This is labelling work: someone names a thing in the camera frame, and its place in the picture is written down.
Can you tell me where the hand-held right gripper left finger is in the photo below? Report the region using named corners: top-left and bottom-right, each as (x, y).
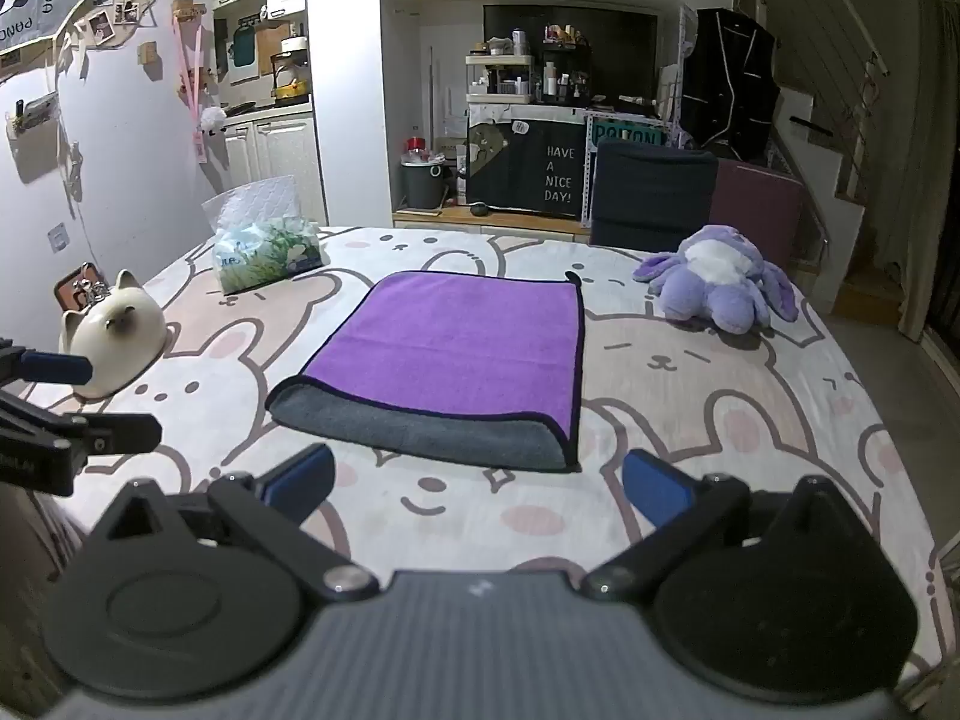
top-left (90, 444), bottom-right (380, 602)

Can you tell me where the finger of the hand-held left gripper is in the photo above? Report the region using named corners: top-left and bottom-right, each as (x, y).
top-left (0, 388), bottom-right (163, 458)
top-left (0, 337), bottom-right (95, 391)

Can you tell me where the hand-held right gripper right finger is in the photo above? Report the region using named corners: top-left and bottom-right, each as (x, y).
top-left (581, 450), bottom-right (878, 602)

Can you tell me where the purple and grey towel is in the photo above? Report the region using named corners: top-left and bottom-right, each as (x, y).
top-left (266, 270), bottom-right (587, 475)

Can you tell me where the white cat figurine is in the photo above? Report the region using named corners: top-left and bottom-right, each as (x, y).
top-left (58, 270), bottom-right (167, 400)

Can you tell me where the small red tray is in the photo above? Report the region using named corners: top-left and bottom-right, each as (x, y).
top-left (54, 261), bottom-right (113, 316)

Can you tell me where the purple plush toy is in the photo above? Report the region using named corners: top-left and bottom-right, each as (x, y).
top-left (632, 225), bottom-right (797, 336)

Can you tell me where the floral tissue pack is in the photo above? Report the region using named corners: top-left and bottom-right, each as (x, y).
top-left (201, 174), bottom-right (331, 296)

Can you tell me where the dark blue chair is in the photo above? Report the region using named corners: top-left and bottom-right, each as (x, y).
top-left (589, 139), bottom-right (719, 252)

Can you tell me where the maroon chair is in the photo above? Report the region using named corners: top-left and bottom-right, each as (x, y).
top-left (709, 159), bottom-right (809, 272)

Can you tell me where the white kitchen cabinet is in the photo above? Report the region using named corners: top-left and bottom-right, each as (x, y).
top-left (221, 109), bottom-right (325, 224)

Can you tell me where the grey trash bin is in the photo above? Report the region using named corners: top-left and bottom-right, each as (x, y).
top-left (400, 157), bottom-right (452, 211)

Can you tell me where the pink ribbon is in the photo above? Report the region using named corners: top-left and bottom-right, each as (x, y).
top-left (172, 0), bottom-right (212, 160)

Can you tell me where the black lettered cloth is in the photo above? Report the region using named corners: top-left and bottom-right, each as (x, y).
top-left (465, 109), bottom-right (593, 215)

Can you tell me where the teal sign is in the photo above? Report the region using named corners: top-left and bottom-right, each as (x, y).
top-left (596, 120), bottom-right (665, 148)

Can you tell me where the yellow pot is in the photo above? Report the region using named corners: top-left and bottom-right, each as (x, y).
top-left (271, 51), bottom-right (311, 104)

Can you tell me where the black jacket with white trim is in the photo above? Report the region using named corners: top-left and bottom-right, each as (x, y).
top-left (679, 7), bottom-right (782, 162)

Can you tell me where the beige curtain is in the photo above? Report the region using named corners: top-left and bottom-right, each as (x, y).
top-left (874, 0), bottom-right (960, 346)

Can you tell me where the storage rack with bottles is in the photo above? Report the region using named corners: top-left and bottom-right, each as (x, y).
top-left (463, 22), bottom-right (595, 110)

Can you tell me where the white wall holder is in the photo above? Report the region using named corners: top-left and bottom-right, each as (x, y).
top-left (6, 92), bottom-right (61, 137)

